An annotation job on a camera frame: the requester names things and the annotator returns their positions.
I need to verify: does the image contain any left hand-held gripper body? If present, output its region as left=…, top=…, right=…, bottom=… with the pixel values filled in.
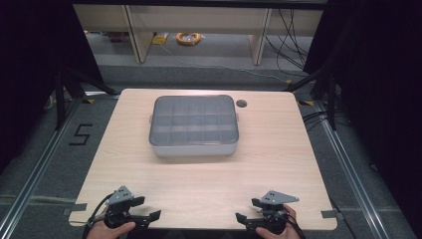
left=103, top=185, right=137, bottom=230

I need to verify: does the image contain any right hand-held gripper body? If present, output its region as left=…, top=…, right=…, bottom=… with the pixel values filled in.
left=259, top=189, right=300, bottom=235

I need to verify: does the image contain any person's left hand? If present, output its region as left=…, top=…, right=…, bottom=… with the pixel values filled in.
left=86, top=220, right=136, bottom=239

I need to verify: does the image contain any person's right hand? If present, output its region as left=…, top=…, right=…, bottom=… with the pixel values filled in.
left=255, top=203, right=302, bottom=239

